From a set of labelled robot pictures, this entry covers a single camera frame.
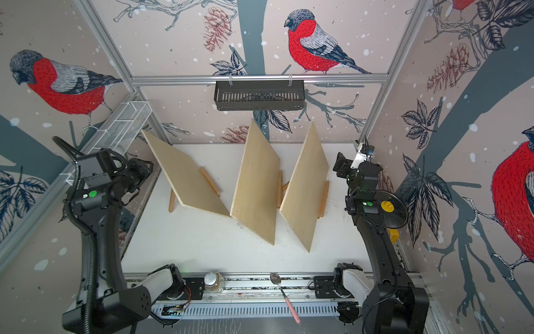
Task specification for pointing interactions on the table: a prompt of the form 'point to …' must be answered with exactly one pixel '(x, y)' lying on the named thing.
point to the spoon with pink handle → (276, 279)
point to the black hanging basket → (259, 94)
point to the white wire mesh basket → (119, 132)
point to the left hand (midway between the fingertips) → (154, 158)
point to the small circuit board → (172, 310)
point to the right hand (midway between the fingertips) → (349, 152)
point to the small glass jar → (214, 282)
